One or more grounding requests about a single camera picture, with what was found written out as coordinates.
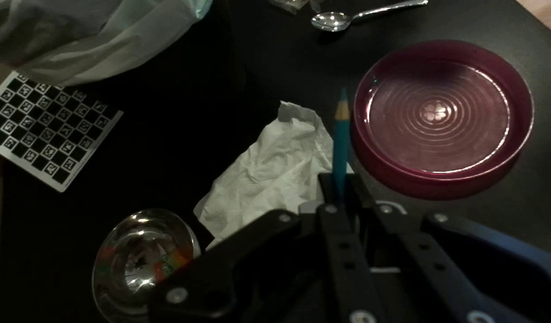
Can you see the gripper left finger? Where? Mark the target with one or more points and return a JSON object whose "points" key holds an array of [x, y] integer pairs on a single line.
{"points": [[257, 264]]}

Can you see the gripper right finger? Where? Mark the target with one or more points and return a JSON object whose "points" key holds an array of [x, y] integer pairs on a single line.
{"points": [[459, 269]]}

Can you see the teal pencil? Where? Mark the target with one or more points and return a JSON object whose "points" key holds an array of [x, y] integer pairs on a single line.
{"points": [[341, 139]]}

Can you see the shiny steel cup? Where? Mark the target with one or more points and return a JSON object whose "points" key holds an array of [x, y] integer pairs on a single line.
{"points": [[136, 264]]}

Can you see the crumpled white paper napkin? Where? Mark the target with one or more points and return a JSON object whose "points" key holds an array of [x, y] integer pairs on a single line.
{"points": [[275, 170]]}

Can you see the maroon round plastic dish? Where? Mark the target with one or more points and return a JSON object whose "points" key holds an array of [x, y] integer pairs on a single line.
{"points": [[441, 119]]}

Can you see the black white checkered marker board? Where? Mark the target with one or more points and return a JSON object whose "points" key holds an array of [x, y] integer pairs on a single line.
{"points": [[42, 130]]}

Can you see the silver metal spoon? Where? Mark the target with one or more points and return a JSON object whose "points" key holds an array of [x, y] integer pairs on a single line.
{"points": [[338, 19]]}

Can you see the clear crumpled plastic wrapper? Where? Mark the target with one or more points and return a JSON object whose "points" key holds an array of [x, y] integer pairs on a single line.
{"points": [[290, 4]]}

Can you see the translucent white plastic bag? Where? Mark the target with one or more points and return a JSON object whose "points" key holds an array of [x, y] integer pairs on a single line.
{"points": [[91, 36]]}

